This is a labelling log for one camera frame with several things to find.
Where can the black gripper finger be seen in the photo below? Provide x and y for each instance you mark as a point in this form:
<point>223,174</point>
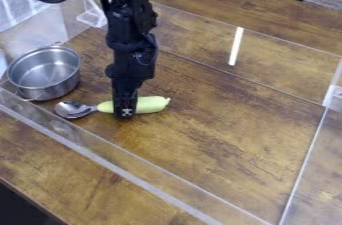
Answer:
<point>125,104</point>

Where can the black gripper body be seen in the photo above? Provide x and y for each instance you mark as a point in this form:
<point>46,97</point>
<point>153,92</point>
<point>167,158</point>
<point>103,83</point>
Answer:
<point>134,66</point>

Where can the green handled metal spoon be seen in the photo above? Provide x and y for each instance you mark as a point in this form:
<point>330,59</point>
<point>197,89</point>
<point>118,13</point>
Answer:
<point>74,110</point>

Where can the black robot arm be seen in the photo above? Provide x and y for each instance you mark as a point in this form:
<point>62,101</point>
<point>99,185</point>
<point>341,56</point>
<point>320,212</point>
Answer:
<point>131,19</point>

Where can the small stainless steel pot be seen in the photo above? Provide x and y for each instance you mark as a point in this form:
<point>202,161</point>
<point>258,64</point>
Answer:
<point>46,73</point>

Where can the clear acrylic front barrier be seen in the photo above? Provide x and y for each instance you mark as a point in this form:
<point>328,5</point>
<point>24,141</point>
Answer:
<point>183,194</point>

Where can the clear acrylic triangle bracket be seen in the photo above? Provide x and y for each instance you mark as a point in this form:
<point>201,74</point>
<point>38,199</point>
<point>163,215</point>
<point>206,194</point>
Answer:
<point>93,16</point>

